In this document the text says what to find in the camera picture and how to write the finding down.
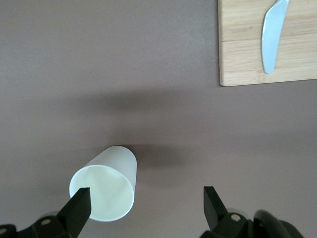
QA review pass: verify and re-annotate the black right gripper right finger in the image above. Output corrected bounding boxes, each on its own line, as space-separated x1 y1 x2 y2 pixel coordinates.
199 185 256 238

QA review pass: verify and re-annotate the white paper cup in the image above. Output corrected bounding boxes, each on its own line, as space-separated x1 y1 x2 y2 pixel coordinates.
68 145 138 222

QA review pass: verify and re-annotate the wooden cutting board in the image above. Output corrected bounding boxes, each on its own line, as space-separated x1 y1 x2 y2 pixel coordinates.
217 0 317 87

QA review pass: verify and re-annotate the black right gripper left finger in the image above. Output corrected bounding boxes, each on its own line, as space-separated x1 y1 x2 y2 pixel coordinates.
17 187 92 238

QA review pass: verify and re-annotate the grey plastic knife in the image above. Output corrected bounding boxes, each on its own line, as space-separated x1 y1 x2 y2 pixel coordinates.
262 0 290 74

